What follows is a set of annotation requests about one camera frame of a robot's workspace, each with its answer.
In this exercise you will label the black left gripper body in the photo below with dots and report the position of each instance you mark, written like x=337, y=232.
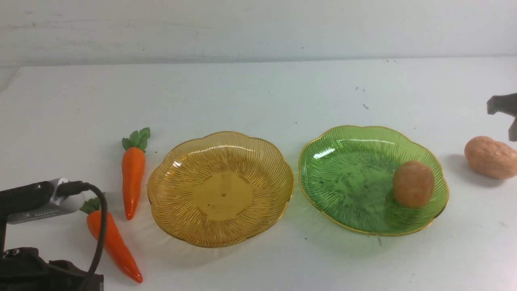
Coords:
x=23, y=269

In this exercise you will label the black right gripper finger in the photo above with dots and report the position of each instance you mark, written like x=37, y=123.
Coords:
x=512, y=132
x=505, y=104

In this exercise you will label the toy potato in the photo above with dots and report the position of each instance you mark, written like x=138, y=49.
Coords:
x=491, y=158
x=413, y=184

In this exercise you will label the toy carrot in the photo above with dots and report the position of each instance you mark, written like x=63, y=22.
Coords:
x=133, y=167
x=114, y=244

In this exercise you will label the green ribbed plastic plate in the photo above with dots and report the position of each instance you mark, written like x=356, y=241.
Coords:
x=347, y=174

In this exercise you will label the amber ribbed plastic plate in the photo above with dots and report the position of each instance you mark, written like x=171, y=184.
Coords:
x=220, y=190

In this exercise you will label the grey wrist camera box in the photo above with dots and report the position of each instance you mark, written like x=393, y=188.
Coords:
x=38, y=201

